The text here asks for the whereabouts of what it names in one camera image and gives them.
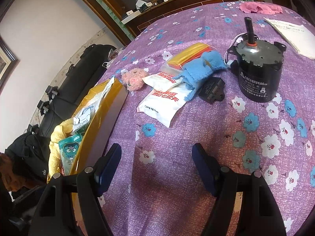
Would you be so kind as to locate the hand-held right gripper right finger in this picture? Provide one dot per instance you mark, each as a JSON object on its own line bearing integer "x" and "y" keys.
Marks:
{"x": 206, "y": 169}

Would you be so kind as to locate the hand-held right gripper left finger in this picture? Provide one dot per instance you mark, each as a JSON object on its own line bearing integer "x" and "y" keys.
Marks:
{"x": 108, "y": 169}

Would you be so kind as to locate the yellow storage box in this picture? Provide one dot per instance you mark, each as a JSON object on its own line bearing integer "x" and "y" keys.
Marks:
{"x": 108, "y": 118}

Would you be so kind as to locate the yellow towel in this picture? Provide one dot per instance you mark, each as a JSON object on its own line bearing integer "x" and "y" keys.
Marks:
{"x": 59, "y": 137}

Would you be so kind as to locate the purple floral tablecloth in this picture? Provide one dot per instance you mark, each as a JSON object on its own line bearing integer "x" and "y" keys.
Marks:
{"x": 184, "y": 140}

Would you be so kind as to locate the green cartoon packet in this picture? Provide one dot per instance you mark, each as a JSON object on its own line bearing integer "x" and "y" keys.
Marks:
{"x": 70, "y": 150}

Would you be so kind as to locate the pile of white packets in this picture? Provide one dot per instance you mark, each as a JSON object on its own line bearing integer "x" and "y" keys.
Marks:
{"x": 86, "y": 113}

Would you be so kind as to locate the large white packet red print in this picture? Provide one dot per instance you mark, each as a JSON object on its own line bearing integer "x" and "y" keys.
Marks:
{"x": 160, "y": 103}

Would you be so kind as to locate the black power adapter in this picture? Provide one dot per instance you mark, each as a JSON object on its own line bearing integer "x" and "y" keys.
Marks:
{"x": 211, "y": 88}

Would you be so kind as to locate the black charger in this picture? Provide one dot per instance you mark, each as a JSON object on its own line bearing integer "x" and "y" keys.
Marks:
{"x": 32, "y": 129}
{"x": 43, "y": 107}
{"x": 53, "y": 92}

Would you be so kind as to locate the pink plush toy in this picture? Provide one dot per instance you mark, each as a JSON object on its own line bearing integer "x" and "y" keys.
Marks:
{"x": 134, "y": 78}

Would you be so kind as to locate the black sofa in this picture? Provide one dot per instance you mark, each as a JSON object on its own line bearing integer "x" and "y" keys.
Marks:
{"x": 81, "y": 78}

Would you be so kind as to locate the person's head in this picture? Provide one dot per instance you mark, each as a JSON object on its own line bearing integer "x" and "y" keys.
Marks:
{"x": 9, "y": 172}

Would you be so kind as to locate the blue knit cloth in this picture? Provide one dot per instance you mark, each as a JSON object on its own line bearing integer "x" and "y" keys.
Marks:
{"x": 199, "y": 71}

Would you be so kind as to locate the small white packet red print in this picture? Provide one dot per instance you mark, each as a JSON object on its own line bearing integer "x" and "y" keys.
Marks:
{"x": 157, "y": 78}

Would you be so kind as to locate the black electric motor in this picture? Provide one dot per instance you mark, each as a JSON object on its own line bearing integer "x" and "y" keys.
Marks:
{"x": 258, "y": 78}

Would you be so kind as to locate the clear plastic bags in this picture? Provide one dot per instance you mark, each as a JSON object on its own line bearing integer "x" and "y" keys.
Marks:
{"x": 113, "y": 56}

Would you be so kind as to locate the yellow orange zip bag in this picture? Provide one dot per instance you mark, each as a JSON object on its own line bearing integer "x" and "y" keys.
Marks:
{"x": 187, "y": 54}

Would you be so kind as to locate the framed painting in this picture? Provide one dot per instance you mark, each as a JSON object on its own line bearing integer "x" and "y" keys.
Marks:
{"x": 5, "y": 59}

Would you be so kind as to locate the white flat box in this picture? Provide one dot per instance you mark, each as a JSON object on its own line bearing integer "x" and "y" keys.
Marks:
{"x": 131, "y": 18}

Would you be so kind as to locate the white paper sheet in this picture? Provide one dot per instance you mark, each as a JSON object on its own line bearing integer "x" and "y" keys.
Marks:
{"x": 292, "y": 36}

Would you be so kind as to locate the wooden cabinet with mirror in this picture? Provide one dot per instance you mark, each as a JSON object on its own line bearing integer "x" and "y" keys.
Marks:
{"x": 184, "y": 2}

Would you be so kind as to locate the pink cloth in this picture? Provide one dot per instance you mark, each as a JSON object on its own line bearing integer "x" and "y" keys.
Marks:
{"x": 258, "y": 7}

